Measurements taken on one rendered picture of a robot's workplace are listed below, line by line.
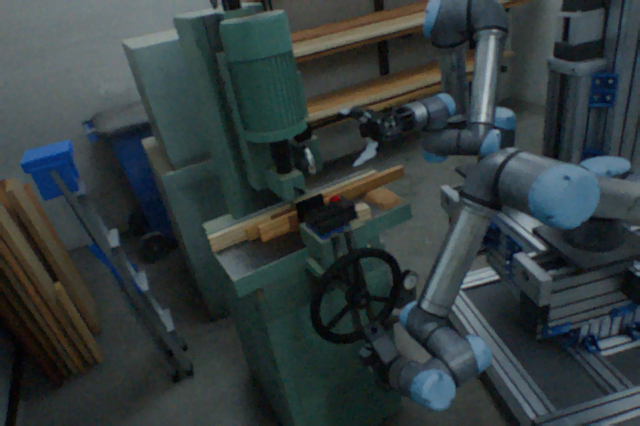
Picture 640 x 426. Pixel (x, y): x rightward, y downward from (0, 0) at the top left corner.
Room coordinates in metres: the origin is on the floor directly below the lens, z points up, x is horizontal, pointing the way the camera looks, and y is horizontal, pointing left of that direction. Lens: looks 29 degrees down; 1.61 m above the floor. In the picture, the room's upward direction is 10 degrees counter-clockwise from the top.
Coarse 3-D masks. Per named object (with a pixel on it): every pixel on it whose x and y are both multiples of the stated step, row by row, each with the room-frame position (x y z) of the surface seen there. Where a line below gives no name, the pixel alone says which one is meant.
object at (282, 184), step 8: (264, 168) 1.33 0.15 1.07; (272, 168) 1.32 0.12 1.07; (272, 176) 1.27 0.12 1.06; (280, 176) 1.25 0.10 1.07; (288, 176) 1.24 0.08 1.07; (296, 176) 1.23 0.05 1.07; (272, 184) 1.29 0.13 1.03; (280, 184) 1.23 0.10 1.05; (288, 184) 1.22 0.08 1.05; (296, 184) 1.23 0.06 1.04; (304, 184) 1.24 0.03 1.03; (280, 192) 1.24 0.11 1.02; (288, 192) 1.22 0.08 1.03; (296, 192) 1.23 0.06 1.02; (288, 200) 1.21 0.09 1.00
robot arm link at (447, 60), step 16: (432, 0) 1.49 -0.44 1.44; (448, 0) 1.46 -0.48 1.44; (464, 0) 1.43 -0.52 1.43; (432, 16) 1.46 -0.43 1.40; (448, 16) 1.43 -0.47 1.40; (464, 16) 1.41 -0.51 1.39; (432, 32) 1.47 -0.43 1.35; (448, 32) 1.44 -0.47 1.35; (464, 32) 1.42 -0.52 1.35; (448, 48) 1.45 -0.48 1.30; (464, 48) 1.49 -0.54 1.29; (448, 64) 1.49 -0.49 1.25; (464, 64) 1.49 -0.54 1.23; (448, 80) 1.50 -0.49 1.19; (464, 80) 1.50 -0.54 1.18; (464, 96) 1.51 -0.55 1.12; (464, 112) 1.53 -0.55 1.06; (448, 128) 1.55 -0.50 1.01; (464, 128) 1.52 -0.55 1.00
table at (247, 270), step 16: (368, 192) 1.37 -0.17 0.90; (400, 208) 1.24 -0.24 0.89; (368, 224) 1.19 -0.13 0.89; (384, 224) 1.21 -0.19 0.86; (256, 240) 1.19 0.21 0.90; (272, 240) 1.18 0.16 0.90; (288, 240) 1.16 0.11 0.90; (224, 256) 1.14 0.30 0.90; (240, 256) 1.12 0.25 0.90; (256, 256) 1.11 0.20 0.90; (272, 256) 1.09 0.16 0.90; (288, 256) 1.08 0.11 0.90; (304, 256) 1.10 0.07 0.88; (224, 272) 1.09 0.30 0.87; (240, 272) 1.04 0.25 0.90; (256, 272) 1.04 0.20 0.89; (272, 272) 1.05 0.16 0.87; (288, 272) 1.07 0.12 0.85; (320, 272) 1.02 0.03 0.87; (240, 288) 1.01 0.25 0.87; (256, 288) 1.03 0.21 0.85
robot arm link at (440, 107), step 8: (432, 96) 1.30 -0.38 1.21; (440, 96) 1.28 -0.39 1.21; (448, 96) 1.29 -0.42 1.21; (424, 104) 1.25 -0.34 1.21; (432, 104) 1.25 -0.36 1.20; (440, 104) 1.26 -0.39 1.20; (448, 104) 1.26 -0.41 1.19; (432, 112) 1.24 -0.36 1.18; (440, 112) 1.25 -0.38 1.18; (448, 112) 1.26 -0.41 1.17; (432, 120) 1.24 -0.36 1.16; (440, 120) 1.25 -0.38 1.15; (424, 128) 1.27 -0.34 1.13; (432, 128) 1.25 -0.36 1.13; (440, 128) 1.25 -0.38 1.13
